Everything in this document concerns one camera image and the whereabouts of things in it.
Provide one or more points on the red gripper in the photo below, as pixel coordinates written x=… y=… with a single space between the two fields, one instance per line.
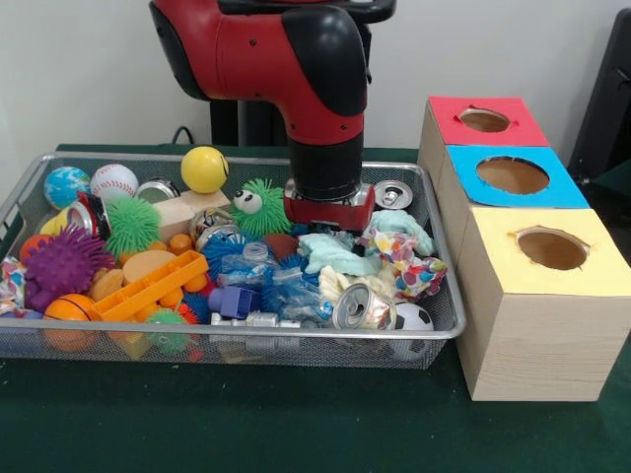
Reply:
x=330 y=214

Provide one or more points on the mint green cloth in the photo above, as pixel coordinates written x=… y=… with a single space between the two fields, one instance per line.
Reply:
x=335 y=256

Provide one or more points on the colourful polka-dot cloth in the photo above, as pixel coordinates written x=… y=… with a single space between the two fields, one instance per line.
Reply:
x=414 y=271

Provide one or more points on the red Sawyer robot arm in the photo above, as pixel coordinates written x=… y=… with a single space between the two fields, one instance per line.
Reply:
x=276 y=59

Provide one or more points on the shallow metal mesh bin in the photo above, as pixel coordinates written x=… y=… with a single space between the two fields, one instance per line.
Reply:
x=345 y=340

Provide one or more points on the wooden box with three holes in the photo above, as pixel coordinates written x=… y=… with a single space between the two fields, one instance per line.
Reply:
x=542 y=340

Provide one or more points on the cream white cloth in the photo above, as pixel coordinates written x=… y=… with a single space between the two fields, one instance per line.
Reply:
x=335 y=285

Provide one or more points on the black and white soccer ball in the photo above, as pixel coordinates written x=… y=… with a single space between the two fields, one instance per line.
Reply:
x=416 y=317

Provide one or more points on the yellow smiley ball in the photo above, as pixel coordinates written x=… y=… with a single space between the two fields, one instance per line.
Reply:
x=204 y=170

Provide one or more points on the dark green table cloth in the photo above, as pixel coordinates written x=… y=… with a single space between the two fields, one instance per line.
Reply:
x=618 y=182
x=296 y=424

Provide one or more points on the orange plastic building block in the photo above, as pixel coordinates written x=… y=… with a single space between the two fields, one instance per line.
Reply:
x=148 y=285

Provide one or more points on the green tentacle puffer ball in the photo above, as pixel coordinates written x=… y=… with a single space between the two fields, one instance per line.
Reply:
x=133 y=224

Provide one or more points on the white baseball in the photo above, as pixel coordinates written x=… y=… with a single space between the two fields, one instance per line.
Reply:
x=113 y=182

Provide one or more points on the black flat panel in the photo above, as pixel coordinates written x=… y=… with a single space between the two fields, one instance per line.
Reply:
x=606 y=98

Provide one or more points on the purple spiky ball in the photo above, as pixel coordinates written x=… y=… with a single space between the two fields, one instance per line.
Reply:
x=64 y=266

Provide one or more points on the orange basketball toy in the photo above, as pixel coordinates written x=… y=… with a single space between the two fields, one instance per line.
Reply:
x=69 y=308

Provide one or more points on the blue globe ball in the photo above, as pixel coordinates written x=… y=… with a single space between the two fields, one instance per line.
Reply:
x=66 y=187

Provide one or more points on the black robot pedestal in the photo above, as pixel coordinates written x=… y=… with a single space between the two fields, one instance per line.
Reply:
x=227 y=123

